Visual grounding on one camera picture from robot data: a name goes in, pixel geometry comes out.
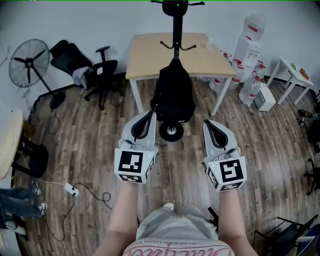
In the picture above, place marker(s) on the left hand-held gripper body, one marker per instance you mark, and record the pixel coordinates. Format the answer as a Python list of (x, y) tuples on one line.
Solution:
[(130, 162)]

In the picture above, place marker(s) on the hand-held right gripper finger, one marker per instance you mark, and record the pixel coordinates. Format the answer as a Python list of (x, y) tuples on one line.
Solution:
[(228, 140), (207, 140)]

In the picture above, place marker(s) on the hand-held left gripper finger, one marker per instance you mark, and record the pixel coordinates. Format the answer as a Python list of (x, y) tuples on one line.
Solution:
[(128, 130), (152, 132)]

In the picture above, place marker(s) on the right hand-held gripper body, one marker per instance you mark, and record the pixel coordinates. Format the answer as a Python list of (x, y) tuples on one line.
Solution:
[(231, 172)]

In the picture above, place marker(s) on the black backpack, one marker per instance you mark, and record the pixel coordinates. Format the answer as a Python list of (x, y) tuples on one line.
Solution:
[(172, 95)]

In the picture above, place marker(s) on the black coat stand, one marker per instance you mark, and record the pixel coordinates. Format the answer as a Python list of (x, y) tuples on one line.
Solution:
[(177, 27)]

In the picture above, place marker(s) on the person's right forearm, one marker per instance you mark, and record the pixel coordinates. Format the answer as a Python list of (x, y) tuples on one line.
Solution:
[(232, 215)]

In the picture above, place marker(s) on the person's left forearm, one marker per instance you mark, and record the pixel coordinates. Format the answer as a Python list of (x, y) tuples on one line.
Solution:
[(120, 215)]

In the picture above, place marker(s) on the clear water jug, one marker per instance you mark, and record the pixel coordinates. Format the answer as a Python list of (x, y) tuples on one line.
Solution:
[(250, 90), (237, 72), (226, 58), (260, 71), (217, 84)]

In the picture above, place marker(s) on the white box appliance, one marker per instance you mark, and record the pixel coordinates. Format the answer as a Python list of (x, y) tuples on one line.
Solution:
[(265, 98)]

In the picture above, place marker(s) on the person's white shoe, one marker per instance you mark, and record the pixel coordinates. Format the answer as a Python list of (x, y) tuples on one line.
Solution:
[(169, 206)]

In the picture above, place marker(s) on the white power strip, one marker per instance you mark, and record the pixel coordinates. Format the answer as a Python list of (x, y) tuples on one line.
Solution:
[(71, 189)]

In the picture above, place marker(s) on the light wooden table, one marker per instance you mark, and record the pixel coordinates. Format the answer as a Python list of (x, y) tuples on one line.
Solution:
[(155, 60)]

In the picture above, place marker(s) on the grey cloth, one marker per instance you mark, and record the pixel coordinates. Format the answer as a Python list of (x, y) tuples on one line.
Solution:
[(80, 75)]

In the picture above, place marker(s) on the person's grey trousers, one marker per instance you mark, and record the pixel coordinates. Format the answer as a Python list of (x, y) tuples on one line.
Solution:
[(172, 222)]

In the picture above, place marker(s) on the black tripod stand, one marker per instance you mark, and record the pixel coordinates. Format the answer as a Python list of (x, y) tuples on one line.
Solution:
[(313, 175)]

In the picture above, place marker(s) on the black equipment pile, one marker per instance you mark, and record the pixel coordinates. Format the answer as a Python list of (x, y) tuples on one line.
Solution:
[(312, 125)]

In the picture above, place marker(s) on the black folding chair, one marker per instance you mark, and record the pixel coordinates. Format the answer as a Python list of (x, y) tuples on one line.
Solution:
[(287, 237)]

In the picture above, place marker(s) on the white water dispenser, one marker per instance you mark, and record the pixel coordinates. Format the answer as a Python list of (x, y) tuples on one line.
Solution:
[(246, 55)]

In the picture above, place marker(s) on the black office chair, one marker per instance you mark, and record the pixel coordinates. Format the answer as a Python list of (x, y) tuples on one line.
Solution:
[(72, 58)]

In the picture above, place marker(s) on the small white table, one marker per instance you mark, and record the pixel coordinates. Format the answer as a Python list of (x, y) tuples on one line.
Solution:
[(295, 75)]

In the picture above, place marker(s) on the person's pink shirt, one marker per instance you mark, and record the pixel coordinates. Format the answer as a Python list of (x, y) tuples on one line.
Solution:
[(177, 248)]

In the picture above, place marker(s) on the black stool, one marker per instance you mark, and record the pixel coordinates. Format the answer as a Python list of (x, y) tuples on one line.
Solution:
[(35, 160)]

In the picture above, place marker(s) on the green item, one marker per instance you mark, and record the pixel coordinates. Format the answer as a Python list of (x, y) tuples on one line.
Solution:
[(293, 66)]

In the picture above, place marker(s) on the orange item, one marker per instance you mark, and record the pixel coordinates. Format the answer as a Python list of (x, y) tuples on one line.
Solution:
[(304, 73)]

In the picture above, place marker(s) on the large clear dispenser bottle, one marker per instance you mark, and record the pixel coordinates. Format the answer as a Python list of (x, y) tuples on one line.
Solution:
[(255, 26)]

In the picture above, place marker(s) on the black standing fan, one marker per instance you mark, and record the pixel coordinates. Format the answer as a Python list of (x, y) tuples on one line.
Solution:
[(28, 62)]

